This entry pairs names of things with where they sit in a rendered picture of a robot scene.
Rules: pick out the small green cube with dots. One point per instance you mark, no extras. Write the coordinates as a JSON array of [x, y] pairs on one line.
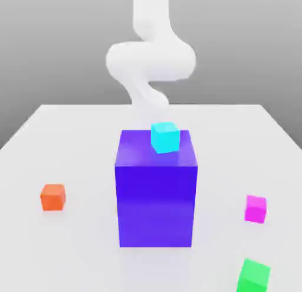
[[253, 276]]

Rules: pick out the small magenta cube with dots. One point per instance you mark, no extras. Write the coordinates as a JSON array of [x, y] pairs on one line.
[[255, 209]]

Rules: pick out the small cyan cube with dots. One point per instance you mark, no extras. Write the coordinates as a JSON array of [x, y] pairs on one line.
[[165, 138]]

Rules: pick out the large purple box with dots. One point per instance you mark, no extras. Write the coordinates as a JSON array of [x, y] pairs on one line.
[[155, 202]]

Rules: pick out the small orange cube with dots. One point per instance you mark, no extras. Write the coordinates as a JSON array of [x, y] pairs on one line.
[[53, 198]]

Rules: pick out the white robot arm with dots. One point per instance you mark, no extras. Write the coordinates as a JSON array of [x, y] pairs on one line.
[[151, 58]]

